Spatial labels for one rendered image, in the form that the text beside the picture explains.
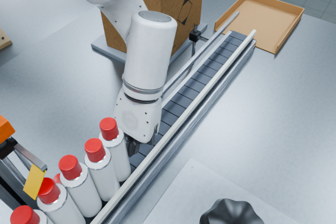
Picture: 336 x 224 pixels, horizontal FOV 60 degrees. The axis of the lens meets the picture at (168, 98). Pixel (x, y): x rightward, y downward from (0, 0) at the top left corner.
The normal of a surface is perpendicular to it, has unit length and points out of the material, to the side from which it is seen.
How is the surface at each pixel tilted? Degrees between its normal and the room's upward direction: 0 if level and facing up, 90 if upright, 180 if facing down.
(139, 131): 70
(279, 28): 0
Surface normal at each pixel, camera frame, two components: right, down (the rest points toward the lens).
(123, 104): -0.59, 0.28
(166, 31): 0.56, 0.53
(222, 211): -0.21, -0.80
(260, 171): 0.00, -0.65
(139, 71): -0.25, 0.47
